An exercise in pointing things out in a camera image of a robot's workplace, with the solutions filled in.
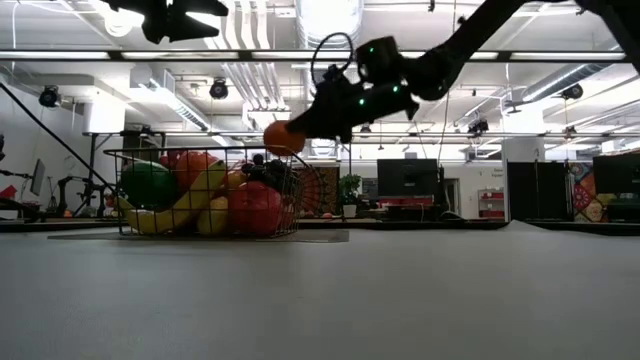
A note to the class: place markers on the red orange mango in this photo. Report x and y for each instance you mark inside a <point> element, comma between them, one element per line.
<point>192,167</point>

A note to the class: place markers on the colourful patterned cloth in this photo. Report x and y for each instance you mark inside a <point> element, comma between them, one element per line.
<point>582,197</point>

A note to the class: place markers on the red apple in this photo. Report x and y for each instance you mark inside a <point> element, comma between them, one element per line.
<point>169,159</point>

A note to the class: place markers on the small plant white pot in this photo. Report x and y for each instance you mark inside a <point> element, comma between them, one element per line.
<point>350,210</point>

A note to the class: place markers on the grey monitor on arm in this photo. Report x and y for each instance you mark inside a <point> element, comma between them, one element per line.
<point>38,177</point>

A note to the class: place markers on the black ceiling spotlight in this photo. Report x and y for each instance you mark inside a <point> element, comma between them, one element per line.
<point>49,96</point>
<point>572,92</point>
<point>219,90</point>

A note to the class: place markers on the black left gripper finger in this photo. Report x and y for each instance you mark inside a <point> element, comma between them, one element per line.
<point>170,29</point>
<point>200,7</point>

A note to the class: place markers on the black cabinet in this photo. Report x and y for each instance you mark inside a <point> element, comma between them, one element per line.
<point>537,190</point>

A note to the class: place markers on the black aluminium table frame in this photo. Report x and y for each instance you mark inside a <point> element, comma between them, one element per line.
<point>425,224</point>

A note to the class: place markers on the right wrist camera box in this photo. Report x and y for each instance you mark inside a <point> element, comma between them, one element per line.
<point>377,60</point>

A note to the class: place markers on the black screen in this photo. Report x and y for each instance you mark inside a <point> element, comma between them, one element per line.
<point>617,172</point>

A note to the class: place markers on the black grape bunch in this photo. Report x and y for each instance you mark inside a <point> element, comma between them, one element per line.
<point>270,172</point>

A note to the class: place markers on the yellow mango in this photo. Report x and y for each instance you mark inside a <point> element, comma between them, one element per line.
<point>215,217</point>

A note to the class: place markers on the red bell pepper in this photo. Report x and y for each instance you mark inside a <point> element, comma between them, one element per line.
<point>255,207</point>

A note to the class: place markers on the black monitor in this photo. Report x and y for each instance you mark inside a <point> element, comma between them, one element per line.
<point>407,177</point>

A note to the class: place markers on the small ribbed orange fruit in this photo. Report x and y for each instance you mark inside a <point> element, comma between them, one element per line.
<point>235,179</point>

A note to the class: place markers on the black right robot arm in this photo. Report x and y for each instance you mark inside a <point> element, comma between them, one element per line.
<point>475,30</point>

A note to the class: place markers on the green lime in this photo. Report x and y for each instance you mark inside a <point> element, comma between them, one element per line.
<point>147,185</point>

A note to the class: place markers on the yellow banana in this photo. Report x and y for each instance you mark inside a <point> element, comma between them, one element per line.
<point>165,220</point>

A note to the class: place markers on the silver ventilation duct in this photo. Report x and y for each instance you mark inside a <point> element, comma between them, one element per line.
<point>327,17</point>

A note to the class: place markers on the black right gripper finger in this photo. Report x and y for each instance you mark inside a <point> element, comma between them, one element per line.
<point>320,125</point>

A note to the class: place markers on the orange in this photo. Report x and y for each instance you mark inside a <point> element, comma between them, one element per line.
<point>280,142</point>

